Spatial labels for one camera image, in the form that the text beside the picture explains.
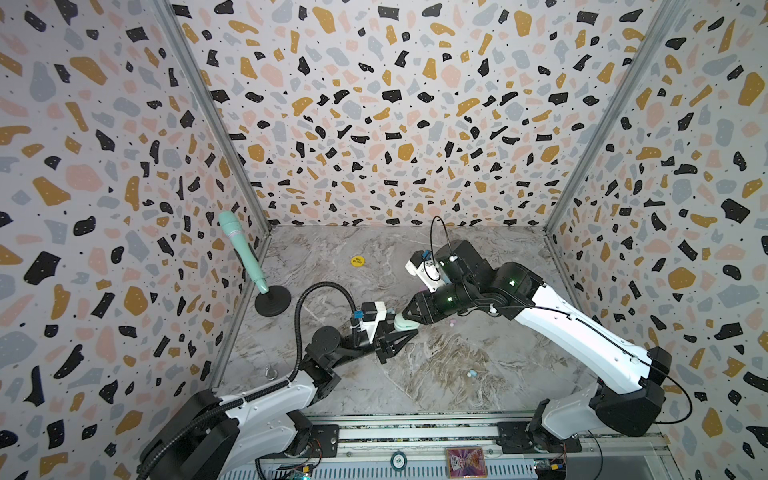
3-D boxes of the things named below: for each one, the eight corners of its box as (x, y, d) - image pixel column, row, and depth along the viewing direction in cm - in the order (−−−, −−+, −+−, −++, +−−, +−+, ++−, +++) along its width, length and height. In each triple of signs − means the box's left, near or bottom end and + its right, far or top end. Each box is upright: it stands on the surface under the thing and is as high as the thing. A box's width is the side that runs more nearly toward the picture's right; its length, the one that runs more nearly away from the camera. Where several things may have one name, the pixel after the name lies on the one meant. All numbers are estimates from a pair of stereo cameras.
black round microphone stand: (253, 316, 98) (248, 309, 95) (262, 292, 104) (257, 285, 100) (286, 316, 98) (282, 309, 95) (292, 293, 104) (289, 285, 101)
